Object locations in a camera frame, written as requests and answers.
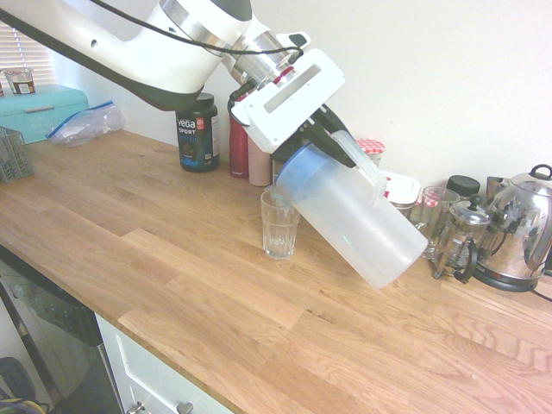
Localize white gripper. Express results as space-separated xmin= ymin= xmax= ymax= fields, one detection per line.
xmin=229 ymin=47 xmax=359 ymax=168

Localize translucent pitcher with blue lid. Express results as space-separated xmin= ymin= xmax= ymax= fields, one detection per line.
xmin=269 ymin=131 xmax=430 ymax=290

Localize red water bottle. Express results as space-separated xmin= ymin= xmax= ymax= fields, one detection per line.
xmin=228 ymin=110 xmax=250 ymax=179

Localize tall jar red checkered lid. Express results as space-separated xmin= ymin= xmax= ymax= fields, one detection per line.
xmin=355 ymin=137 xmax=386 ymax=167

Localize pink bottle with black lid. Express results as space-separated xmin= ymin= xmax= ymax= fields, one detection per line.
xmin=247 ymin=137 xmax=273 ymax=188

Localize cereal container with white lid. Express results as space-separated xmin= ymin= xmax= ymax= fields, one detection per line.
xmin=381 ymin=170 xmax=422 ymax=216

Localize clear faceted glass tumbler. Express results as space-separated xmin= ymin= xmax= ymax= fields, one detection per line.
xmin=260 ymin=189 xmax=302 ymax=260

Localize small jar red checkered lid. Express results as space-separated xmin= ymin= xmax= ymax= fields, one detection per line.
xmin=422 ymin=191 xmax=444 ymax=216

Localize clear glass mug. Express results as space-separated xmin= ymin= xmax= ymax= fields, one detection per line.
xmin=409 ymin=185 xmax=462 ymax=260

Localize black protein powder tub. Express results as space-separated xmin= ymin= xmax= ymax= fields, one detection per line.
xmin=174 ymin=92 xmax=221 ymax=173

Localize glass jar with black lid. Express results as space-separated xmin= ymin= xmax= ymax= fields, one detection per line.
xmin=446 ymin=174 xmax=482 ymax=202

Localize glass French press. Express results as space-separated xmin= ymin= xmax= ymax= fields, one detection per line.
xmin=432 ymin=193 xmax=492 ymax=285

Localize shiny steel electric kettle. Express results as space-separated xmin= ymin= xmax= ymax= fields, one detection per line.
xmin=472 ymin=163 xmax=552 ymax=281

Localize black kettle base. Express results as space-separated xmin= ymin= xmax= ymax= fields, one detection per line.
xmin=472 ymin=262 xmax=545 ymax=293

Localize clear zip plastic bag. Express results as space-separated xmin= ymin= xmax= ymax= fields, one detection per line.
xmin=45 ymin=101 xmax=127 ymax=148

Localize teal bread box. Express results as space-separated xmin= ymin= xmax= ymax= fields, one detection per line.
xmin=0 ymin=84 xmax=91 ymax=146

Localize white cabinet drawer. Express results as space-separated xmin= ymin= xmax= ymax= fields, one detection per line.
xmin=94 ymin=312 xmax=234 ymax=414

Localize white window blinds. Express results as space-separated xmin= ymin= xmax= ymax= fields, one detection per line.
xmin=0 ymin=21 xmax=57 ymax=87

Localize grey plastic basket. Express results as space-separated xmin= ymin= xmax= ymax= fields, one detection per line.
xmin=0 ymin=126 xmax=35 ymax=183

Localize black dishwasher front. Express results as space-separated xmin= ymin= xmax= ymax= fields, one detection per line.
xmin=0 ymin=245 xmax=124 ymax=414

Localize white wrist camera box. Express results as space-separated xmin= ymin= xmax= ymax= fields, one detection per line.
xmin=273 ymin=30 xmax=312 ymax=55

